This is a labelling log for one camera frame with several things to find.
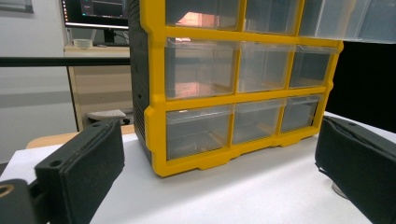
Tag black horizontal bar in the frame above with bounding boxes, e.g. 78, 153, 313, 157
0, 56, 131, 68

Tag black computer monitor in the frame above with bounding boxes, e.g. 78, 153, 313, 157
60, 0, 130, 31

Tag yellow black drawer cabinet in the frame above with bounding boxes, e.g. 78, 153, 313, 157
128, 0, 345, 178

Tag small metal round object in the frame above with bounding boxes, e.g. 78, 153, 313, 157
331, 181, 350, 200

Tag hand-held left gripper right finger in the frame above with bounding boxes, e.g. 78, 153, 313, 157
314, 116, 396, 224

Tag row of closed clear drawers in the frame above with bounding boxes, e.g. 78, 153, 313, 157
163, 0, 339, 161

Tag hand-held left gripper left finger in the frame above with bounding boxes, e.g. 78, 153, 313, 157
35, 119, 126, 224

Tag roll of clear tape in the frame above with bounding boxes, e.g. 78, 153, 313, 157
73, 38, 94, 49

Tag pulled-out clear plastic drawer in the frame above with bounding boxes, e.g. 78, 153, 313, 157
299, 0, 396, 45

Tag light wooden desk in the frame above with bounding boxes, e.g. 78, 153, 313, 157
64, 43, 135, 132

